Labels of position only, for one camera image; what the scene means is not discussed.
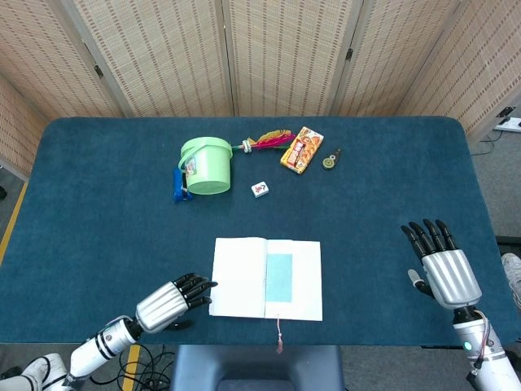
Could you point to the white power strip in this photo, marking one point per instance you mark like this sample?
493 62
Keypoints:
510 124

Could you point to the woven folding screen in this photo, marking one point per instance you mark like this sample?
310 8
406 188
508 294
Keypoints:
163 49

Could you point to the blue white bookmark pink tassel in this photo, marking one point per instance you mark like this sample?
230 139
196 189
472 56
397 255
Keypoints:
279 277

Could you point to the yellow cover lined notebook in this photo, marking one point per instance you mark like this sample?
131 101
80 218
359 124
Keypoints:
238 281

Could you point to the yellow curry box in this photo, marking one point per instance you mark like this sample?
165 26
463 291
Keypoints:
300 152

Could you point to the colourful feather shuttlecock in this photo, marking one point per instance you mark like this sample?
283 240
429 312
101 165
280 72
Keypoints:
270 141

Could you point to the black screen hinge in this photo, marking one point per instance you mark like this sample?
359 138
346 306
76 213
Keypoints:
506 112
349 54
98 71

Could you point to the white mahjong tile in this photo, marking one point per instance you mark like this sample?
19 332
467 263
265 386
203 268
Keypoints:
259 190

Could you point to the dark blue table cloth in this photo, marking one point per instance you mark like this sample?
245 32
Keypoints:
102 244

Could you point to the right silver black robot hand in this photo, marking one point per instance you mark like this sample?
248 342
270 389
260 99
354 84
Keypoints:
454 279

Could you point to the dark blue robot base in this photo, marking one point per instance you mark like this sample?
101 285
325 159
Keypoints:
256 366

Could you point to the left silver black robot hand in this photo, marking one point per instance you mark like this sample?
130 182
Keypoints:
160 307

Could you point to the green plastic bucket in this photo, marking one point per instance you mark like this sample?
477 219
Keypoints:
207 171

